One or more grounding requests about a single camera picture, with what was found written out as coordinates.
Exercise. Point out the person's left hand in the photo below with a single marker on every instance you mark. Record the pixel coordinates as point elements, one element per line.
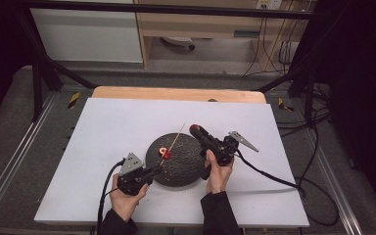
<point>124,204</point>

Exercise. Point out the yellow black floor tape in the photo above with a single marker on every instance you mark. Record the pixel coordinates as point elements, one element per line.
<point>282,103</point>
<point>74,99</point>

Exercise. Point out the white foam board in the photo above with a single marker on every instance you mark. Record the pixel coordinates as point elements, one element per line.
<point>111,130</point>

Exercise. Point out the person's right hand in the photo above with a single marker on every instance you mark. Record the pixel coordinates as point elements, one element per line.
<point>220,178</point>

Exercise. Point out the thin bamboo skewer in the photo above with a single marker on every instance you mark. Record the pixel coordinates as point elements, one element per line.
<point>178,135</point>

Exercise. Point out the wooden table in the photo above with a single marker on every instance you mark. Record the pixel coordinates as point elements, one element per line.
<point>176,94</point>

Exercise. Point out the black metal frame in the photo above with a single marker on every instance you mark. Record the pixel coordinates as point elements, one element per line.
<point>163,9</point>

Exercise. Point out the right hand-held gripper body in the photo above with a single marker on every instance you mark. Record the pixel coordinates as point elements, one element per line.
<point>225,150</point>

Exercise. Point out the white cabinet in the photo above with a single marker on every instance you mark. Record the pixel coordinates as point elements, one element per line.
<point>84,36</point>

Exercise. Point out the round black stone plate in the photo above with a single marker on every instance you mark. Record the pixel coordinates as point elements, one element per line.
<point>179,166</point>

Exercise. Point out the light wooden desk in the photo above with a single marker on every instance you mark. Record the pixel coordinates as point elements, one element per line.
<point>192,24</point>

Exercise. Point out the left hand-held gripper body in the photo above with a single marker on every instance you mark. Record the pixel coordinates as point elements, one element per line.
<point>132,179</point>

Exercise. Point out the white wall socket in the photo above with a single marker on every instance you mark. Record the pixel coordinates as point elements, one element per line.
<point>269,4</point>

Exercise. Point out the small dark knob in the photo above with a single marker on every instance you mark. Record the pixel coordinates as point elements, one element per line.
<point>212,100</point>

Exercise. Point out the aluminium floor rail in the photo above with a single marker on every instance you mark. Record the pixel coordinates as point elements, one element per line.
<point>325,164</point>
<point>16,156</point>

